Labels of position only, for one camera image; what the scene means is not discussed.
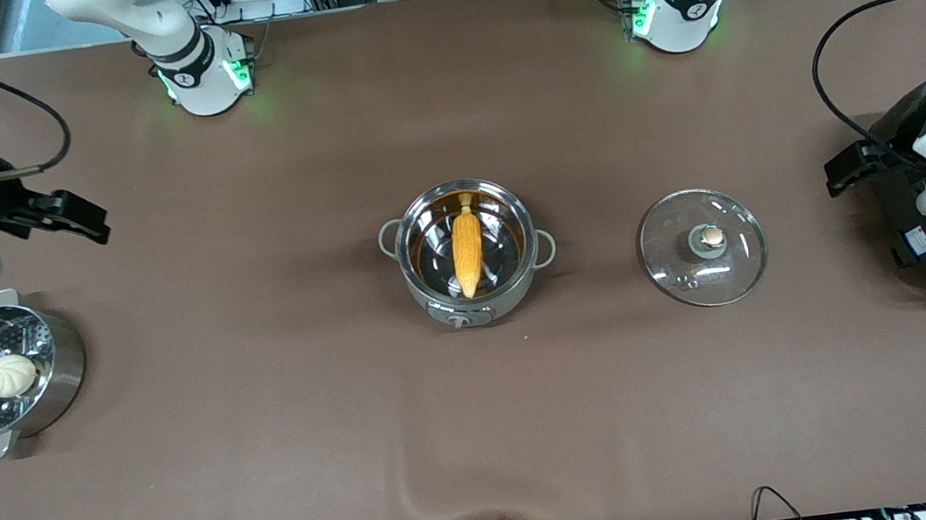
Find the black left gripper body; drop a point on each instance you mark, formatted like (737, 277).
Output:
(881, 156)

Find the glass pot lid with knob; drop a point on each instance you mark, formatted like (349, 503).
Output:
(707, 265)

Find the yellow corn cob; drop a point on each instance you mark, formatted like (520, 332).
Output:
(468, 250)

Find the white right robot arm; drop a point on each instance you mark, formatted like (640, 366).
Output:
(202, 80)

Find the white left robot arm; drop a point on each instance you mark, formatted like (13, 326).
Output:
(676, 17)

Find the grey electric cooking pot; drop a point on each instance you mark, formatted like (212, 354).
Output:
(459, 313)

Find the white steamed bun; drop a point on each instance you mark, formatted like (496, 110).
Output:
(9, 376)

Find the brown table mat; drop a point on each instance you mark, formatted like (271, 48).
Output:
(484, 434)

